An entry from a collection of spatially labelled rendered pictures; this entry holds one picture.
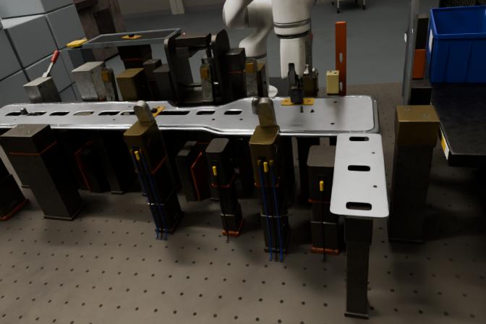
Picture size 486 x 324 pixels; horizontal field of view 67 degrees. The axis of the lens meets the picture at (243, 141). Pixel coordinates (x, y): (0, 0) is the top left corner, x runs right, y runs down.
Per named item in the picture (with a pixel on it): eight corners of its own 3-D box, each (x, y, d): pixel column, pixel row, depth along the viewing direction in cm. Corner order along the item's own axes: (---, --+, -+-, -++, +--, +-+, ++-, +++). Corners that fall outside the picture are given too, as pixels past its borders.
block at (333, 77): (328, 176, 124) (326, 74, 106) (329, 171, 127) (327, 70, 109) (339, 176, 123) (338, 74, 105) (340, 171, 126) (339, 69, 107)
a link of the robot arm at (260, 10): (238, 53, 164) (231, -3, 152) (278, 47, 165) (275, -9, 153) (241, 61, 154) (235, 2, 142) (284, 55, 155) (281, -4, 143)
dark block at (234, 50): (242, 161, 139) (224, 54, 119) (246, 151, 145) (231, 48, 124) (254, 162, 138) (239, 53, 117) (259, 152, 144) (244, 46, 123)
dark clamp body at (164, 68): (176, 163, 146) (150, 71, 127) (187, 147, 155) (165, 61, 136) (192, 164, 143) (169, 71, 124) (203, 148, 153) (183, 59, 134)
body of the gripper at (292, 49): (280, 24, 91) (284, 67, 96) (272, 35, 83) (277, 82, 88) (310, 22, 89) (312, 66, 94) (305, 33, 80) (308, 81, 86)
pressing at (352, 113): (-40, 132, 128) (-42, 128, 127) (11, 104, 146) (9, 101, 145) (380, 138, 87) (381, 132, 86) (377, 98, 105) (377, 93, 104)
